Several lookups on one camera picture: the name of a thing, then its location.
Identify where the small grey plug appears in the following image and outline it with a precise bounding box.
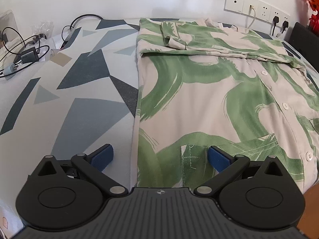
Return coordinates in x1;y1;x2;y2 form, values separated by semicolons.
3;64;20;77

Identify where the black wall plug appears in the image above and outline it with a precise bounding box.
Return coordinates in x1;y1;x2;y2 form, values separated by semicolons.
272;16;280;36
280;20;289;39

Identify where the black cabinet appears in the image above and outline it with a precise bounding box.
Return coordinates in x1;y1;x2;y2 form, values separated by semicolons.
289;22;319;72

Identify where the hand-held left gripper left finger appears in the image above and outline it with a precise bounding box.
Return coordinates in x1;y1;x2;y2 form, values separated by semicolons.
27;144;126;196

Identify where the green leaf print shirt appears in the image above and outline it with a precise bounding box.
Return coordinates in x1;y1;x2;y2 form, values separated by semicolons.
135;17;319;197

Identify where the white low table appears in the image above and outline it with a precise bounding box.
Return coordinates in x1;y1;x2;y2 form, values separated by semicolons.
0;192;25;233

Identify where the white wall socket panel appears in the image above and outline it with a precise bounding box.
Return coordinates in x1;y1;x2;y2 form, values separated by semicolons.
224;0;291;25

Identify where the thin black cable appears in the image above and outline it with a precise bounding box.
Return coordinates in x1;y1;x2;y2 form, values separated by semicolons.
0;27;50;79

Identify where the thick black cable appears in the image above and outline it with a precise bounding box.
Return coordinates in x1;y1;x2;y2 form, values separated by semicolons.
61;15;104;49

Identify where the clear plastic organizer box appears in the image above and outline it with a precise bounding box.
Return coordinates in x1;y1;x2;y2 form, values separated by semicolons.
0;10;20;55

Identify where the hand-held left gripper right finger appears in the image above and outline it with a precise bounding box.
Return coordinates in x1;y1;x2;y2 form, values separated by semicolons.
195;145;292;196

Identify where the white plug with cable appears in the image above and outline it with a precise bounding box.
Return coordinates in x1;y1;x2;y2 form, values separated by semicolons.
245;4;257;31

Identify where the black power adapter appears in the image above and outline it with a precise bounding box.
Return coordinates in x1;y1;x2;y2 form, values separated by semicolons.
21;47;39;63

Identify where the clear plastic bag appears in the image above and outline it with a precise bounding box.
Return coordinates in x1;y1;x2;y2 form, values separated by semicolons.
31;21;55;36

